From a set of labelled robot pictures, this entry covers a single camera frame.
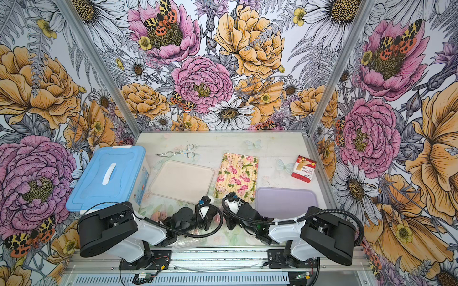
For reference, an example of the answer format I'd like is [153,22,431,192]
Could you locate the beige plastic tray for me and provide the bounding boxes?
[149,160,214,203]

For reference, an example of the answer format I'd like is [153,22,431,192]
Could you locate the yellow floral tray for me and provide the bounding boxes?
[213,153,259,203]

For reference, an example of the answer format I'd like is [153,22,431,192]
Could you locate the metal scissors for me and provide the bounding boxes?
[156,144,196,158]

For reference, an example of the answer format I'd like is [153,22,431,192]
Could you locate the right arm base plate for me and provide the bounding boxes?
[267,249,318,269]

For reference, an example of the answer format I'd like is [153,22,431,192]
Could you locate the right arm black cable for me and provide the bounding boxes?
[221,195,365,247]

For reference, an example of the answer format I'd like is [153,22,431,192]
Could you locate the lavender plastic tray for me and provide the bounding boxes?
[255,187,318,219]

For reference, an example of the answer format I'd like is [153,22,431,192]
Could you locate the red white small box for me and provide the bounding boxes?
[291,156,317,183]

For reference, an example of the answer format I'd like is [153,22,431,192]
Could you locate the blue lidded storage box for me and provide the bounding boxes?
[66,145,150,213]

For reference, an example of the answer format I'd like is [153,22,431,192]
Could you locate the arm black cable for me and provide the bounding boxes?
[221,195,365,247]
[142,203,225,240]

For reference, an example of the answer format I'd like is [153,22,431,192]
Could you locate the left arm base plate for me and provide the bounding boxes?
[118,250,172,271]

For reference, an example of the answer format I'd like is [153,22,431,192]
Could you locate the aluminium front rail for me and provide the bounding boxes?
[64,245,370,274]

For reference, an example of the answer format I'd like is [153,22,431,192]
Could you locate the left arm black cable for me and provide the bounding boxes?
[142,203,225,240]

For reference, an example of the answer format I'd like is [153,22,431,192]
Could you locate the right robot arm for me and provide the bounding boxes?
[221,193,364,266]

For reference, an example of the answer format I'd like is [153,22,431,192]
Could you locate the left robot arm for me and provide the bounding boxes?
[77,196,224,270]

